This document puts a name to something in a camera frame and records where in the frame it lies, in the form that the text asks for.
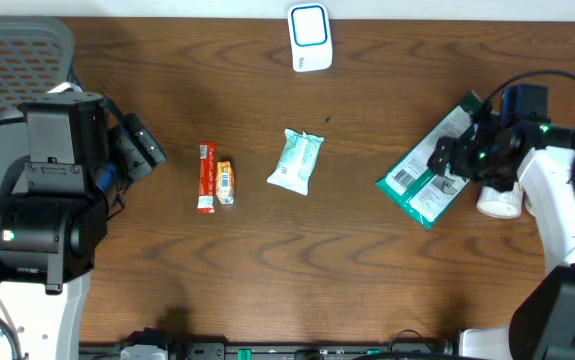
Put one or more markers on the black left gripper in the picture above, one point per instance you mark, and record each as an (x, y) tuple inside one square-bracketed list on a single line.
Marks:
[(135, 145)]

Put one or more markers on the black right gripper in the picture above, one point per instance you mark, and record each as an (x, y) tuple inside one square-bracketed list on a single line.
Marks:
[(460, 165)]

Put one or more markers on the white blue round container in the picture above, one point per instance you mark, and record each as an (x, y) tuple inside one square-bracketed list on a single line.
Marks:
[(501, 205)]

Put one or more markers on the green 3M product package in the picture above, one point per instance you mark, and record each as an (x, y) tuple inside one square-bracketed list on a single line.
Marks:
[(410, 184)]

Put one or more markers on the red white tube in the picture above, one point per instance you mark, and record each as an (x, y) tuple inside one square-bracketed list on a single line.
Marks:
[(207, 177)]

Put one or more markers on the small orange carton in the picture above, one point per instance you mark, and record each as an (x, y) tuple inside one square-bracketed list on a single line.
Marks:
[(225, 186)]

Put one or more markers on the light green small pouch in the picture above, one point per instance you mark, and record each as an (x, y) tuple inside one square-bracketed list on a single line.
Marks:
[(297, 161)]

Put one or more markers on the green lid jar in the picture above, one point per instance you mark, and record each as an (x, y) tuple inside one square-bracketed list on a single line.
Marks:
[(528, 206)]

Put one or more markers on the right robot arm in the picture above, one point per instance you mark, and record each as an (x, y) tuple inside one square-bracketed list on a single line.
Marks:
[(543, 326)]

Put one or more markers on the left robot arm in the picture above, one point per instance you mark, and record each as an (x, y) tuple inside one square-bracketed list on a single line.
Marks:
[(57, 196)]

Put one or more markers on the grey plastic mesh basket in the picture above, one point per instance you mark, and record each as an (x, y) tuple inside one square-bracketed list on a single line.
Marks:
[(36, 57)]

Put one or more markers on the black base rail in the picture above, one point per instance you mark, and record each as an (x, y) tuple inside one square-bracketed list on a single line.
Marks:
[(151, 343)]

